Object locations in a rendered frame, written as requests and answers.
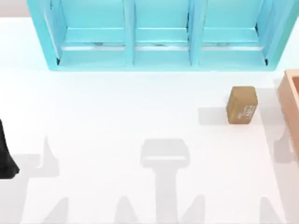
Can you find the light blue rack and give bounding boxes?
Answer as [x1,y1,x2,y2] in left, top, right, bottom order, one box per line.
[26,0,299,72]

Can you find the brown box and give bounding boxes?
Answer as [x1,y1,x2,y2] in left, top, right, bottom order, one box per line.
[226,85,258,126]

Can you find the salmon-coloured shallow box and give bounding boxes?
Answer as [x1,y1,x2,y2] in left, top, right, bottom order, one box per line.
[277,69,299,161]

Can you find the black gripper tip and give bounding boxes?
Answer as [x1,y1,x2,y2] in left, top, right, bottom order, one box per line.
[0,119,20,181]

